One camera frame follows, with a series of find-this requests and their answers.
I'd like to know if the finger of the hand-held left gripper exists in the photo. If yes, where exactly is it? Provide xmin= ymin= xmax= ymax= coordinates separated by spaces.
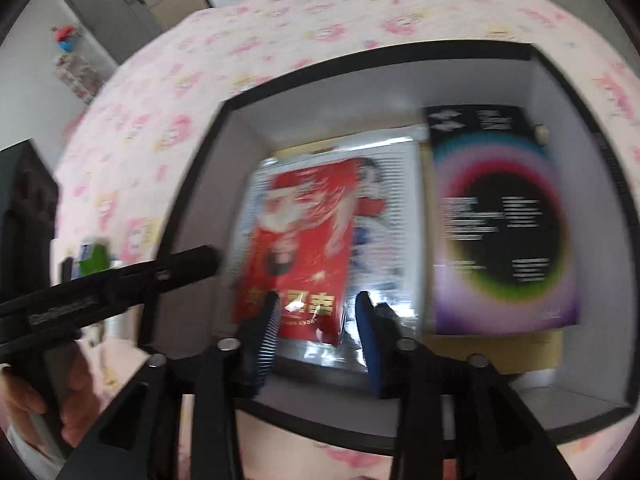
xmin=112 ymin=245 xmax=222 ymax=307

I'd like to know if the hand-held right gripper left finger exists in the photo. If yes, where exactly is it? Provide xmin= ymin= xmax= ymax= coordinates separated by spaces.
xmin=57 ymin=290 xmax=282 ymax=480

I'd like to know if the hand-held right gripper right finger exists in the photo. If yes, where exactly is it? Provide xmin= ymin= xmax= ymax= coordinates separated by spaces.
xmin=354 ymin=290 xmax=571 ymax=480

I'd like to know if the red foil packet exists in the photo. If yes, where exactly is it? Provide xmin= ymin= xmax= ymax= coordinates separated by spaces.
xmin=231 ymin=157 xmax=386 ymax=348

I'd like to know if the black cardboard box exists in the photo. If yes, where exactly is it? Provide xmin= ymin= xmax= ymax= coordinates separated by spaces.
xmin=140 ymin=40 xmax=640 ymax=456

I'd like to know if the person's left hand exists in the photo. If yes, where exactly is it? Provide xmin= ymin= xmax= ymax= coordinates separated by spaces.
xmin=0 ymin=341 xmax=104 ymax=476

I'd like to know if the small green packet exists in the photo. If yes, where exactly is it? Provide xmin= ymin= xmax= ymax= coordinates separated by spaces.
xmin=77 ymin=237 xmax=113 ymax=278

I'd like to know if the silver comic print packet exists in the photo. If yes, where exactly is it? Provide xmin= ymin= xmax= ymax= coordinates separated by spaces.
xmin=240 ymin=137 xmax=426 ymax=391

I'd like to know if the rack of small figurines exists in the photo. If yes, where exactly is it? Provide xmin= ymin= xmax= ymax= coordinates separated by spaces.
xmin=52 ymin=52 xmax=106 ymax=106

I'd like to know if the red and blue toy figure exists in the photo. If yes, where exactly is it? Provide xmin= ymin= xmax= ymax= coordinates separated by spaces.
xmin=50 ymin=25 xmax=83 ymax=53

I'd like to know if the pink printed blanket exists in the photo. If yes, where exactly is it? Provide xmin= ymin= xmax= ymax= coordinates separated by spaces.
xmin=50 ymin=0 xmax=640 ymax=480

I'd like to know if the grey door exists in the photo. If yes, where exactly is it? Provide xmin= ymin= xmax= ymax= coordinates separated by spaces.
xmin=59 ymin=0 xmax=166 ymax=66

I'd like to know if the black card with rainbow ring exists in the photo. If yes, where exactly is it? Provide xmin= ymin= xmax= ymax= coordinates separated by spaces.
xmin=422 ymin=104 xmax=583 ymax=336

